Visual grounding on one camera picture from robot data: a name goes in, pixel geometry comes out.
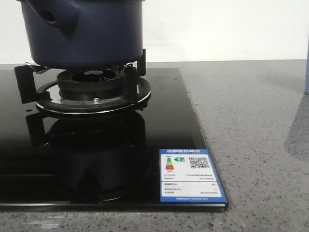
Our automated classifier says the black burner head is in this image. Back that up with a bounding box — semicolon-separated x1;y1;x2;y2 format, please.
57;70;126;101

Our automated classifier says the black pot support grate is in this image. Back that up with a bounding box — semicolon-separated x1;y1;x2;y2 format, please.
14;52;151;116

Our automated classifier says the blue energy label sticker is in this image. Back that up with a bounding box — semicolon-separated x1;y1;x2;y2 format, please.
160;148;227;206

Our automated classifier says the black glass gas stove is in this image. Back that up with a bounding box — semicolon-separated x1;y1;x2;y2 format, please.
0;67;228;212

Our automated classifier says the light blue ribbed cup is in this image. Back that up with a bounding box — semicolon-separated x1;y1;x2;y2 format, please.
305;46;309;95

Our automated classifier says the dark blue cooking pot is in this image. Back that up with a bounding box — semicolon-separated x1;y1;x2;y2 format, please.
20;0;143;70

